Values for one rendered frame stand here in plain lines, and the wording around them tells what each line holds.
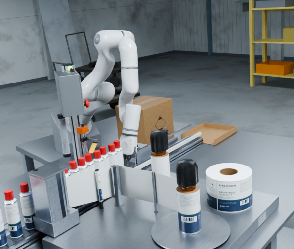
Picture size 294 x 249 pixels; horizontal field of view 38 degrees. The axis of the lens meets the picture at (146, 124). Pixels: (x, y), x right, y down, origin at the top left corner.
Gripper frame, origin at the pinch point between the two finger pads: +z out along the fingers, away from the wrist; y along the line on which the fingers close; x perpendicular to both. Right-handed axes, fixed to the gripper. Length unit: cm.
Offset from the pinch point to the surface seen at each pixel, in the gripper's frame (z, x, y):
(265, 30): -210, 572, -189
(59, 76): -39, -49, -4
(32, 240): 31, -60, 6
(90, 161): -1.4, -27.8, 1.1
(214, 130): -23, 94, -2
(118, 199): 12.8, -26.1, 20.3
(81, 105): -27.2, -37.7, 0.7
